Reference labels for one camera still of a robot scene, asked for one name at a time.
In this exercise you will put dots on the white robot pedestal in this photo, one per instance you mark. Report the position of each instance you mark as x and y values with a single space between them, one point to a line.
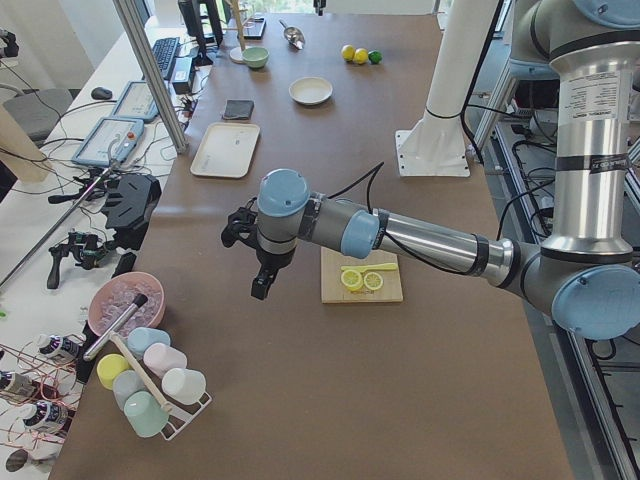
435 146

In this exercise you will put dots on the blue teach pendant far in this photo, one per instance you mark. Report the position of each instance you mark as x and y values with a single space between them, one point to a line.
137 102

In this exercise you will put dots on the blue teach pendant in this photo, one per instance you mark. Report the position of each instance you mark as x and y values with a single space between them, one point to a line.
111 140
137 102

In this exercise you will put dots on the lemon slice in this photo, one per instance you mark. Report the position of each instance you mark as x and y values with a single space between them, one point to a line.
352 280
373 281

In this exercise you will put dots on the mint cup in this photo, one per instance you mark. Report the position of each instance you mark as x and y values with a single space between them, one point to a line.
145 414

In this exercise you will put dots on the blue teach pendant near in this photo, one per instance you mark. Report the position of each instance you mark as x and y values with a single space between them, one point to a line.
111 140

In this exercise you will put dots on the lemon slice lower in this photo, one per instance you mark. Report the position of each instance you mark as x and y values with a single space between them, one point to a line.
373 281

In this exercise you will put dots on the bamboo cutting board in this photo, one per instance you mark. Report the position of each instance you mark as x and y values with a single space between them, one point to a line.
333 292

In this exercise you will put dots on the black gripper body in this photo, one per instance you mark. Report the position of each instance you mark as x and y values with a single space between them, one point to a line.
270 261

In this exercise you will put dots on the grey folded cloth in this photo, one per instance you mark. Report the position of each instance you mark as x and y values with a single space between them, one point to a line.
238 109

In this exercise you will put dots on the yellow plastic knife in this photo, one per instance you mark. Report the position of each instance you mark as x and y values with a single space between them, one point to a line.
389 266

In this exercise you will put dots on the green lime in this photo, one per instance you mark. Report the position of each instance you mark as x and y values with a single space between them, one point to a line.
375 57

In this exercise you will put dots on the yellow lemon far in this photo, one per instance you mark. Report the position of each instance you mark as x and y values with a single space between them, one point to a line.
348 52

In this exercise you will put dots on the white cup rack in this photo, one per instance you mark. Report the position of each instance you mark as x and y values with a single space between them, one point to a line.
179 417

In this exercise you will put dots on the black computer mouse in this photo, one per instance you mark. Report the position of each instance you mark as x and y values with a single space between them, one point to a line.
101 93

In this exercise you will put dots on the cream rabbit tray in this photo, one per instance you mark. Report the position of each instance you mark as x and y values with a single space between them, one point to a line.
226 150

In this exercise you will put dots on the yellow cup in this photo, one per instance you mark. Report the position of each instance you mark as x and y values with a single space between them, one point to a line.
110 367

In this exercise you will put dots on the yellow lemon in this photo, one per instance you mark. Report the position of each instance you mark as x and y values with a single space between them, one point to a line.
361 56
348 52

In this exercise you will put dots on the lemon slice upper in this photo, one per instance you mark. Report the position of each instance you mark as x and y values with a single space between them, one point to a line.
352 280

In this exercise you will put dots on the light blue cup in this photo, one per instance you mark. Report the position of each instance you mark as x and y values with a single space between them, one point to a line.
141 338

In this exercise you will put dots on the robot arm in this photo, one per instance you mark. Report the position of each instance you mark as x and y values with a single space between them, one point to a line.
581 275

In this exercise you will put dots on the black monitor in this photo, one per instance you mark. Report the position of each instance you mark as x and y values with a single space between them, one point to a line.
203 24

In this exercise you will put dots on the yellow lemon near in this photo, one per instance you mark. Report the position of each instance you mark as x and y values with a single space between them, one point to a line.
361 56

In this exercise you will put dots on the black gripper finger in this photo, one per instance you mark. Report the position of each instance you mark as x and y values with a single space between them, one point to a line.
262 283

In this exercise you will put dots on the black perforated bracket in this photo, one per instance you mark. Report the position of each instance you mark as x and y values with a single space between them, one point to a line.
128 208

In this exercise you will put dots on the white cup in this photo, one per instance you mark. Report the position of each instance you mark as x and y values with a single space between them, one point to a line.
184 385

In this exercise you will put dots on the grey cup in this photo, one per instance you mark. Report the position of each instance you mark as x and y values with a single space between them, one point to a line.
125 385

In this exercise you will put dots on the metal muddler black tip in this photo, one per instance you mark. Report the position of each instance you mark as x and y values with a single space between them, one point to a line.
139 301

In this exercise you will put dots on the pink bowl with ice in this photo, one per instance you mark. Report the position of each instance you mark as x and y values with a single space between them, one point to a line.
113 298

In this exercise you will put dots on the aluminium frame post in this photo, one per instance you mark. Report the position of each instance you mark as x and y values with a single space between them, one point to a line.
135 31

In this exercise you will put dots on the cream round plate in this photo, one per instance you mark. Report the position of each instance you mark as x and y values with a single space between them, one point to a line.
310 91

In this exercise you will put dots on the pink cup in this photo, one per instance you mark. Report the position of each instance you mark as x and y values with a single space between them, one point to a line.
159 358

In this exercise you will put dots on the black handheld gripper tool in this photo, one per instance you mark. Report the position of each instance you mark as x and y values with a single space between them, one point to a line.
87 249

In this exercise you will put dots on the mint green bowl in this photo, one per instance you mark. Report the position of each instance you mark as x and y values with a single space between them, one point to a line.
255 57

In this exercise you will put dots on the black keyboard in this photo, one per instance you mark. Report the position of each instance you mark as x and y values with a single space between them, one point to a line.
165 51

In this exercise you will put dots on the wooden cup stand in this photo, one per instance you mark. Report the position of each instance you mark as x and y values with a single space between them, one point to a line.
237 53

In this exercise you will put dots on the metal ice scoop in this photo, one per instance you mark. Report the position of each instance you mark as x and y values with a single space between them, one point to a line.
293 35

